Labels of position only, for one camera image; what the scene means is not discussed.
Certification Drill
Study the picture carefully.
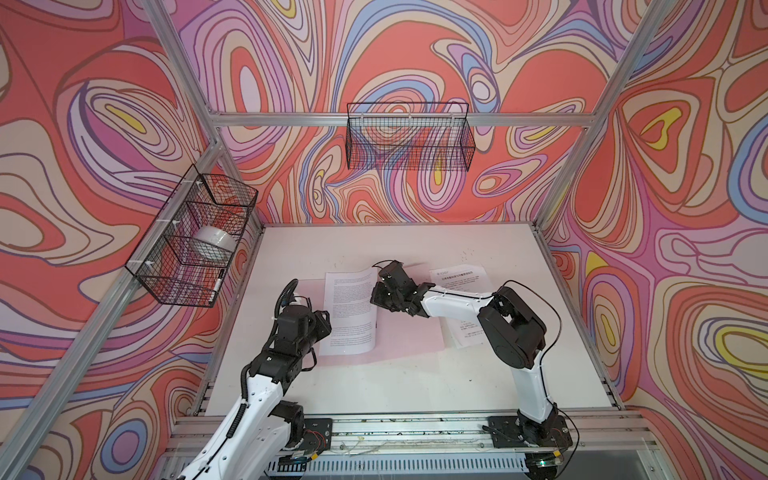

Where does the printed paper sheet top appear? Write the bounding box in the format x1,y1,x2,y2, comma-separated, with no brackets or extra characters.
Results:
319,267,377,356

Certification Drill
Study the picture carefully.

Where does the printed paper sheet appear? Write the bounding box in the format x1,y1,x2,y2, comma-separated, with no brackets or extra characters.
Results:
429,264,493,348
319,267,377,356

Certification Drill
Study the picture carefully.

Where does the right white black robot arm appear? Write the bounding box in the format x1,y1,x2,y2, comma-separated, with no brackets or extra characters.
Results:
371,260,558,431

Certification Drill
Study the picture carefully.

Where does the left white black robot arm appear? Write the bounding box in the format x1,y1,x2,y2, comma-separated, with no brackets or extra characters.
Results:
179,303,332,479

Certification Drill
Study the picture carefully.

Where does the printed paper sheet bottom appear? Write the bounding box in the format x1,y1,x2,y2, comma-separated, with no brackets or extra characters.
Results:
429,264,493,348

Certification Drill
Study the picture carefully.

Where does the white tape roll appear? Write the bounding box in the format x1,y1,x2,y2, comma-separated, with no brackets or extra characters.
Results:
191,225,237,263

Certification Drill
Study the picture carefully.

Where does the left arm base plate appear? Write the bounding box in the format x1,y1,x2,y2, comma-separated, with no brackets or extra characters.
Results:
286,417,333,456

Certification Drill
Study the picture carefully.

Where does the aluminium mounting rail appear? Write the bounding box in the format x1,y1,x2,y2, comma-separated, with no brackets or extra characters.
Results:
161,409,649,457

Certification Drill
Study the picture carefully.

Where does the black wire basket left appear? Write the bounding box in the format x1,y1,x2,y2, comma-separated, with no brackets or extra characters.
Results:
125,166,258,308

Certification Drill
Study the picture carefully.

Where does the black wire basket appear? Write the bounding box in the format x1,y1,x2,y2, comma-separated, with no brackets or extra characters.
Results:
345,100,476,172
125,166,258,308

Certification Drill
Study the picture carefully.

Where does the black wire basket back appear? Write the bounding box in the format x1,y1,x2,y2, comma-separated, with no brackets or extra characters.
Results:
345,100,476,172

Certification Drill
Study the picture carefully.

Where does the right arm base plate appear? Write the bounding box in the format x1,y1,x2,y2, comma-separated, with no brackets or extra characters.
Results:
481,414,574,450

